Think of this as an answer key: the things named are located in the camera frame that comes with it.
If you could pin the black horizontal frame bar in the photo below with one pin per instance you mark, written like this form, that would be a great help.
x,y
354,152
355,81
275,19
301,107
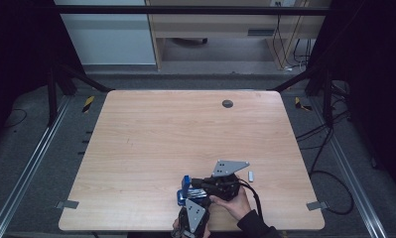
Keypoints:
x,y
185,10

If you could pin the yellow-black tool right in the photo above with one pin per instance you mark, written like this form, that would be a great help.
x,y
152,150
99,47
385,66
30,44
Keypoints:
x,y
299,104

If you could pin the small white staple strip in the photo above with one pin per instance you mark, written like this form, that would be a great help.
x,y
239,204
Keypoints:
x,y
250,176

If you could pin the aluminium floor rail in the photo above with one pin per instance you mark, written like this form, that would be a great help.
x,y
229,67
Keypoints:
x,y
351,172
30,165

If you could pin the dark round table grommet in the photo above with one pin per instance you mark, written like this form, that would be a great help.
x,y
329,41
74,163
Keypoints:
x,y
227,103

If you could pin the black curtain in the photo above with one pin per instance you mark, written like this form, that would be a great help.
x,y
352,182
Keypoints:
x,y
17,49
374,82

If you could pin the white cabinet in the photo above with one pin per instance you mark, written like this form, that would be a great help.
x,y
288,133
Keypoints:
x,y
109,39

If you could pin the person's right hand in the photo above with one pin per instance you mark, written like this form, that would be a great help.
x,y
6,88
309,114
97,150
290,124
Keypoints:
x,y
235,205

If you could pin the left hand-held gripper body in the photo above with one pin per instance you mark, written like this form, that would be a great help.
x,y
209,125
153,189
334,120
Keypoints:
x,y
195,218

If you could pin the grey table corner bracket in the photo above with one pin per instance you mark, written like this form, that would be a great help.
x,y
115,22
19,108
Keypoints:
x,y
317,205
66,204

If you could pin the black frame strut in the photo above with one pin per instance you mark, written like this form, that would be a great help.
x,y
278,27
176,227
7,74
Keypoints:
x,y
52,99
328,99

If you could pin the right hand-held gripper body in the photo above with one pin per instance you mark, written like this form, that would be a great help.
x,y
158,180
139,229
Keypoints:
x,y
225,186

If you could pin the light wooden desk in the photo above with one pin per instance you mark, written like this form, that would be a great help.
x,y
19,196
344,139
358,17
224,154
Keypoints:
x,y
218,24

